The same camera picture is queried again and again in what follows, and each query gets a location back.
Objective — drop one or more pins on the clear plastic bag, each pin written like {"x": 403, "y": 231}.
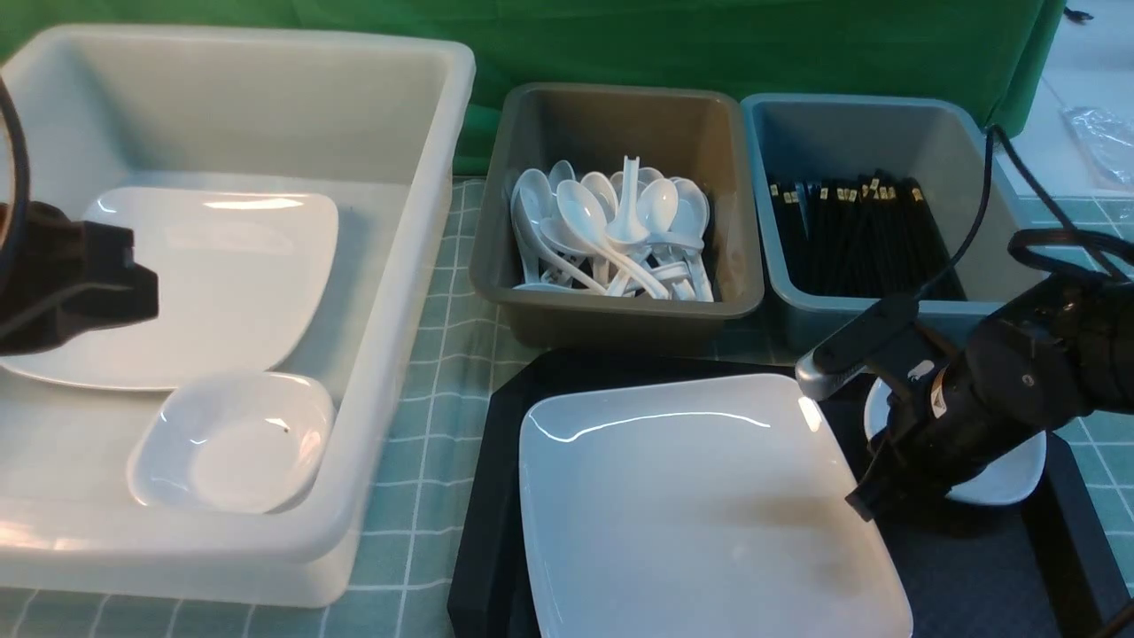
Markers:
{"x": 1106, "y": 142}

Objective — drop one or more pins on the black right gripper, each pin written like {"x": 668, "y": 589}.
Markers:
{"x": 970, "y": 411}

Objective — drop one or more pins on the white bowl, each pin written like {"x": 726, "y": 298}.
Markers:
{"x": 1006, "y": 481}
{"x": 240, "y": 442}

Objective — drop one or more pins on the large white plastic tub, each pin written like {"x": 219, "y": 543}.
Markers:
{"x": 370, "y": 121}

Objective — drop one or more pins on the blue-grey chopstick bin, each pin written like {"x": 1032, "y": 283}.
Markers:
{"x": 810, "y": 138}

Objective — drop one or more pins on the bundle of black chopsticks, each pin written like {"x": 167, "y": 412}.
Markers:
{"x": 866, "y": 237}

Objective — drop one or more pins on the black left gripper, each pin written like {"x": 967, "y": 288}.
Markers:
{"x": 72, "y": 277}

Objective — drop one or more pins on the white square rice plate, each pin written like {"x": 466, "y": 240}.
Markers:
{"x": 705, "y": 508}

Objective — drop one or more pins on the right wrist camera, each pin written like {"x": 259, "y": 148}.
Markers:
{"x": 888, "y": 339}

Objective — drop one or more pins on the pile of white spoons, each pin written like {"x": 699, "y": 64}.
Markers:
{"x": 632, "y": 233}

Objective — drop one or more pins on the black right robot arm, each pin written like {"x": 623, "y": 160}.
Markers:
{"x": 1060, "y": 351}

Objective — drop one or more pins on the green checkered tablecloth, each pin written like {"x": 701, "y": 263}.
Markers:
{"x": 419, "y": 493}

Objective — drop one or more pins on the green backdrop cloth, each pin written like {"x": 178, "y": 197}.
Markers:
{"x": 985, "y": 56}

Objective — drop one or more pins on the brown spoon bin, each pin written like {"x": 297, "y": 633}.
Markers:
{"x": 694, "y": 134}

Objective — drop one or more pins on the white bowl in tub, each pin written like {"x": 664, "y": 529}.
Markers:
{"x": 240, "y": 442}

